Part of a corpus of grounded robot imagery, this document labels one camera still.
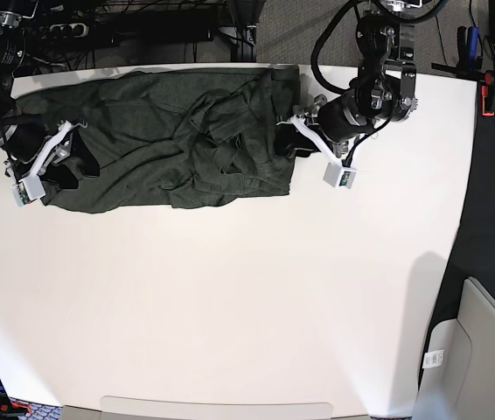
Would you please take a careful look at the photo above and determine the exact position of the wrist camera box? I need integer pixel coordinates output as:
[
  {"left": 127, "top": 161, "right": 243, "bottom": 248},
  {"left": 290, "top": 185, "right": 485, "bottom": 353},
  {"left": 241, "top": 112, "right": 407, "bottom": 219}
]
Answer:
[
  {"left": 11, "top": 176, "right": 45, "bottom": 207},
  {"left": 323, "top": 163, "right": 357, "bottom": 189}
]

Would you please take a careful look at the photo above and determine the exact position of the red clamp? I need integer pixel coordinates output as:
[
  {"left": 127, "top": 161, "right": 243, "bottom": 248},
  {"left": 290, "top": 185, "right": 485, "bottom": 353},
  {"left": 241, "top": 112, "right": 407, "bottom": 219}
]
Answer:
[{"left": 480, "top": 71, "right": 495, "bottom": 117}]

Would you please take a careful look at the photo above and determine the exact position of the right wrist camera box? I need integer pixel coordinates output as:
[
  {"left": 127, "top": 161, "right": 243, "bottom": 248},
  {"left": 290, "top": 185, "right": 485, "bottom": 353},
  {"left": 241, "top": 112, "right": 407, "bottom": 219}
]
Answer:
[{"left": 11, "top": 176, "right": 45, "bottom": 207}]

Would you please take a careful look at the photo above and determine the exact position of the blue handled tool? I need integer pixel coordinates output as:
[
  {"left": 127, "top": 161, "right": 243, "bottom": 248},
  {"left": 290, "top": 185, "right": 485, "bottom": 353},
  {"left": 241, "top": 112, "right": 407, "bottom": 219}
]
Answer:
[{"left": 466, "top": 26, "right": 478, "bottom": 71}]

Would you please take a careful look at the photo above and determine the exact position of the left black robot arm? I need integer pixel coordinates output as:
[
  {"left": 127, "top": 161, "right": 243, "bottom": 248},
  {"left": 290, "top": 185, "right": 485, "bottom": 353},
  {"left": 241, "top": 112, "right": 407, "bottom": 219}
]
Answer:
[{"left": 296, "top": 1, "right": 445, "bottom": 166}]

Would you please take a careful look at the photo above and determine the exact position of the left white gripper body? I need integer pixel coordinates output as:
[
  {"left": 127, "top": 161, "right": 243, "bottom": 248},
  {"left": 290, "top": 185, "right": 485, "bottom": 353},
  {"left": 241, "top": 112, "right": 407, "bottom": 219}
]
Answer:
[{"left": 276, "top": 94, "right": 349, "bottom": 166}]

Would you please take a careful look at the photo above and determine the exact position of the green long-sleeve T-shirt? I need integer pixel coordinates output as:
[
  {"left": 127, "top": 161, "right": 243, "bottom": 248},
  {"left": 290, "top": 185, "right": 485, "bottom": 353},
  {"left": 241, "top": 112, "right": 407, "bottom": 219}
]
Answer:
[{"left": 17, "top": 66, "right": 300, "bottom": 214}]

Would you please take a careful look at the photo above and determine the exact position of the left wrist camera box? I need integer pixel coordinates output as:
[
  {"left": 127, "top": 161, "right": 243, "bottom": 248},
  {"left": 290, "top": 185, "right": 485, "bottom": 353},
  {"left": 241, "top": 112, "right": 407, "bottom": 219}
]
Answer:
[{"left": 323, "top": 163, "right": 357, "bottom": 189}]

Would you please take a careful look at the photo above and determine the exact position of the grey plastic bin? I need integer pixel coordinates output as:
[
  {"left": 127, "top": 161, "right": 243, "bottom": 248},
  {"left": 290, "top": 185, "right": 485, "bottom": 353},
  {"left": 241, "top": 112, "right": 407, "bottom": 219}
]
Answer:
[{"left": 412, "top": 278, "right": 495, "bottom": 419}]

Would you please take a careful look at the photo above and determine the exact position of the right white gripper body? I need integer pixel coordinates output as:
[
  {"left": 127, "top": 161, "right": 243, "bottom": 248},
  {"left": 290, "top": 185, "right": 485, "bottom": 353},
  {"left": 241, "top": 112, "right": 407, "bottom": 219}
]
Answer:
[{"left": 4, "top": 120, "right": 87, "bottom": 179}]

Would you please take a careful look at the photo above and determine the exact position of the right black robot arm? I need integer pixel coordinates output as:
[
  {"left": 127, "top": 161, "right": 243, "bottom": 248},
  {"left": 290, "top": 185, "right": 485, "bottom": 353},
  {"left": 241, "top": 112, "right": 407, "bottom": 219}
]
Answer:
[{"left": 0, "top": 1, "right": 100, "bottom": 200}]

